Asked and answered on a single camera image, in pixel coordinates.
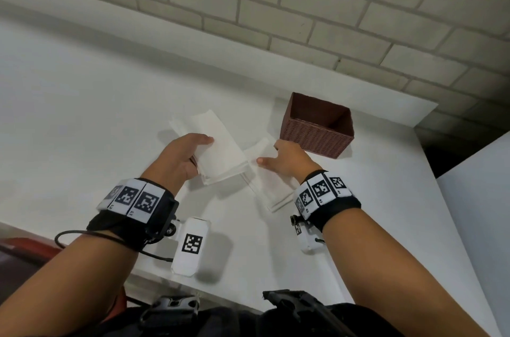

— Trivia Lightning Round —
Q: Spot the person's left hand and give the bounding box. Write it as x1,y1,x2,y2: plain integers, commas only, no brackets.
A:
140,133,215,193

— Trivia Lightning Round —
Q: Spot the person's right hand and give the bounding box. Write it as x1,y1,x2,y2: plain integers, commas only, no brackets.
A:
257,138,324,186

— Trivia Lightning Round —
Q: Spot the brown wicker basket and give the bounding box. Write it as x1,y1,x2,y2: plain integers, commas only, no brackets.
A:
278,92,355,160

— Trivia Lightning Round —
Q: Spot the stack of white napkins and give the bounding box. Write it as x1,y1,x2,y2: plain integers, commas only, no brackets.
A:
168,109,251,186

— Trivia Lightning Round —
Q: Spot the person's right forearm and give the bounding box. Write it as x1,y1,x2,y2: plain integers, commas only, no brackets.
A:
320,205,493,337

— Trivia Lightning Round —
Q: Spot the person's left forearm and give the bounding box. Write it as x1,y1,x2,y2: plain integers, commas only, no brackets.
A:
0,231,140,337

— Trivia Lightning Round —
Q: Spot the person's black clothing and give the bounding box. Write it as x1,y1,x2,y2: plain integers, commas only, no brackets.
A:
99,302,379,337

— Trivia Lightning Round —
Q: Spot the right marker wristband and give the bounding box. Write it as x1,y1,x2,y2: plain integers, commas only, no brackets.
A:
293,169,362,230

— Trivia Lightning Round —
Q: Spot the marker wristband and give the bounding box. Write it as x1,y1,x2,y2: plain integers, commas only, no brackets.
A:
86,177,180,252
293,169,362,230

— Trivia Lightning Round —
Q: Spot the left marker wristband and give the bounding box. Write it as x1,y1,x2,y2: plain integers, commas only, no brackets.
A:
86,177,180,252

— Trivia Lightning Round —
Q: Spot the black chest harness buckle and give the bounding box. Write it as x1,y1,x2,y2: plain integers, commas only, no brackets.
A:
262,289,355,337
139,295,200,327

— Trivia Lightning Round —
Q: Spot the large partition panel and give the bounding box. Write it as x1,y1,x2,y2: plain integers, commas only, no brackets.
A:
436,141,510,337

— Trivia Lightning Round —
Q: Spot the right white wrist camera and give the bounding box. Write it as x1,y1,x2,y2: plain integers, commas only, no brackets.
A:
290,214,326,256

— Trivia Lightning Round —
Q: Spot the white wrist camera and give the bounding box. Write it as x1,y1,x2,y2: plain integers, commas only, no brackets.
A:
170,217,211,276
290,214,326,256

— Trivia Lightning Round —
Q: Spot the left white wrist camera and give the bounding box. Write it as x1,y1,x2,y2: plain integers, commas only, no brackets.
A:
170,217,211,276

